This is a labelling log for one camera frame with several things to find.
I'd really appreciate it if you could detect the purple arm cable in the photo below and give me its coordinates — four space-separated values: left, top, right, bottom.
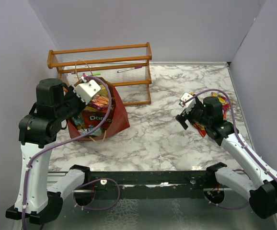
21 75 113 230
184 88 277 216

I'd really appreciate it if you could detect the red Doritos chip bag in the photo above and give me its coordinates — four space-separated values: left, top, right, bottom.
81 111 113 130

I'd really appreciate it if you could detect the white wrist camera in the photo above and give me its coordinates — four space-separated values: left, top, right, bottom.
73 80 101 105
179 92 196 115

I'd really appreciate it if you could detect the Fox's fruit candy bag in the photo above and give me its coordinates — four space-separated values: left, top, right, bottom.
211 92 231 119

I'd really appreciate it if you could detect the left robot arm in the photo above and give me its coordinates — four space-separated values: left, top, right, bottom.
5 78 101 225

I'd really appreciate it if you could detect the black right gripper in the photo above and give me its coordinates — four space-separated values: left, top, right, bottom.
176 100 211 129

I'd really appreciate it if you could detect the orange snack packet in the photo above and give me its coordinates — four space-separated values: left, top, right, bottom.
84 95 109 112

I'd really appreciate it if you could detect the red cookie snack packet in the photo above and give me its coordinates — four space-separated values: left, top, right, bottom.
193 123 207 138

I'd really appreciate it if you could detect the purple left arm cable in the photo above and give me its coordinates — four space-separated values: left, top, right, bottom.
21 75 113 230

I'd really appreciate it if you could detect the orange wooden rack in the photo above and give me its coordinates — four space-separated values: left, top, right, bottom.
47 42 152 106

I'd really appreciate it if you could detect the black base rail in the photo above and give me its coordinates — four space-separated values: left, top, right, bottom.
73 171 219 205

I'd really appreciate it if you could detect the teal white snack pouch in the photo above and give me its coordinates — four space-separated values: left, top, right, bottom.
71 116 103 138

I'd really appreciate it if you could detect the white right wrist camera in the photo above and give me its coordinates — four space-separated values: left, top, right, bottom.
179 92 196 115

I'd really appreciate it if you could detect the brown red paper bag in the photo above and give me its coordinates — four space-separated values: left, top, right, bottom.
68 77 130 144

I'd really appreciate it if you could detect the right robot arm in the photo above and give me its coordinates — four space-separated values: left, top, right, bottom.
176 93 277 219

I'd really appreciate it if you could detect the purple marker pen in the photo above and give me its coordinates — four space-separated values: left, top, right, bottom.
117 66 142 73

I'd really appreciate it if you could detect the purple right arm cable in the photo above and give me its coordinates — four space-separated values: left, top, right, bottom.
184 88 277 216

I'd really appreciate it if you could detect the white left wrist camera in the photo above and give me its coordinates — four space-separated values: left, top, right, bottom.
73 80 101 105

